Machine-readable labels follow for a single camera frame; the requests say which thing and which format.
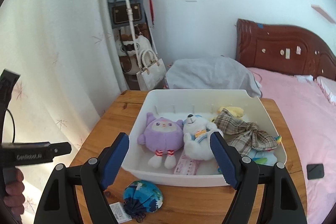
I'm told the wooden table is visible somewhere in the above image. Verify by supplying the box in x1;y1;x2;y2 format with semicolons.
71;90;307;223

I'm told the white paper box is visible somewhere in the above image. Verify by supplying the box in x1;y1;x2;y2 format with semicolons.
109;202;132;224

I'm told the white fluffy bag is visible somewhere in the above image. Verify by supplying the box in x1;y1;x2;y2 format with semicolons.
116;34;151;75

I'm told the pink pillow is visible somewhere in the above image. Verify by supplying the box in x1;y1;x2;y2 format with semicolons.
316;76;336;105

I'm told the blue patterned fabric pouch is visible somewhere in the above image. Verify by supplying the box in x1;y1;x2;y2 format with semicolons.
123;180;163;223

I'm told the black phone on bed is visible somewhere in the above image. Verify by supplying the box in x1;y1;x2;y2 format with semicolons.
306;163;325;180

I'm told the blue and black satchel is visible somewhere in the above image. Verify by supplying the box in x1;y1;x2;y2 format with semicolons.
107;0;146;29

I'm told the light blue plush toy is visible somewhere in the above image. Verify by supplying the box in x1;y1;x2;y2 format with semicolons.
247;149;277;166

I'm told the black cable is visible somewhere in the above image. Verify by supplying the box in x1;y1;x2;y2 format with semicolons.
6;108;17;144

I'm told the pink bed quilt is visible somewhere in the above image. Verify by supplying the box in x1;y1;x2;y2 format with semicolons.
250;68;335;223

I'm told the grey cloth bundle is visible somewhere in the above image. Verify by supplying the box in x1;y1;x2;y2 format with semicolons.
166;56;262;98

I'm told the person's left hand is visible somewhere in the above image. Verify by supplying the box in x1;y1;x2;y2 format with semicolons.
4;168;25;217

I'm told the white plastic storage bin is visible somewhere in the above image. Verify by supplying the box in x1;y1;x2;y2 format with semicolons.
122;89;279;187

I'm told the white plush bear toy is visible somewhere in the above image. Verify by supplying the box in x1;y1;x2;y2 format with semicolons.
183;114;223;161

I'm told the purple plush owl toy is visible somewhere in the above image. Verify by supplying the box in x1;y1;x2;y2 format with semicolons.
137;113;183;169

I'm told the white curtain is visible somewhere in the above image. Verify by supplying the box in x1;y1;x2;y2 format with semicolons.
1;0;127;223

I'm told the white handbag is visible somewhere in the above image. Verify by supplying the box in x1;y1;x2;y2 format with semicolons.
136;50;166;91

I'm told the yellow plush duck toy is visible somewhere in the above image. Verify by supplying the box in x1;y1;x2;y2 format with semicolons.
217;106;244;119

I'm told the plaid fabric bow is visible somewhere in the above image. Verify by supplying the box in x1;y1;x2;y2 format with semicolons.
214;108;280;156

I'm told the dark wooden headboard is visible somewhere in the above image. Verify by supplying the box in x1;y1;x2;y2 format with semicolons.
236;19;335;80

